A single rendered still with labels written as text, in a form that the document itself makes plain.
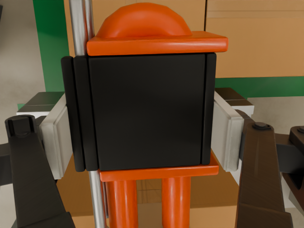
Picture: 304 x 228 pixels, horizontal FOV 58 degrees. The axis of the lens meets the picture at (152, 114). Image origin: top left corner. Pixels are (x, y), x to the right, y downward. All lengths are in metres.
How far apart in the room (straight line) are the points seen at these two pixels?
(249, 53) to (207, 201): 0.50
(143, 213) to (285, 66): 0.80
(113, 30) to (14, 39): 1.33
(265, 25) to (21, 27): 1.05
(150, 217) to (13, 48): 1.32
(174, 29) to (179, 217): 0.13
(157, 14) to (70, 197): 0.50
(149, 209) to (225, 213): 0.36
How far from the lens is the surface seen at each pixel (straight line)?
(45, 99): 0.96
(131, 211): 0.21
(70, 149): 0.16
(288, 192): 1.97
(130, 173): 0.17
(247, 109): 0.88
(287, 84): 1.64
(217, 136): 0.16
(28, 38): 1.45
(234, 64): 0.90
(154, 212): 0.24
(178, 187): 0.20
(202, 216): 0.58
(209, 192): 0.60
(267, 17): 0.92
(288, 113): 1.71
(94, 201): 0.19
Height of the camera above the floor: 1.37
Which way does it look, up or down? 69 degrees down
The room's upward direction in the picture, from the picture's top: 168 degrees clockwise
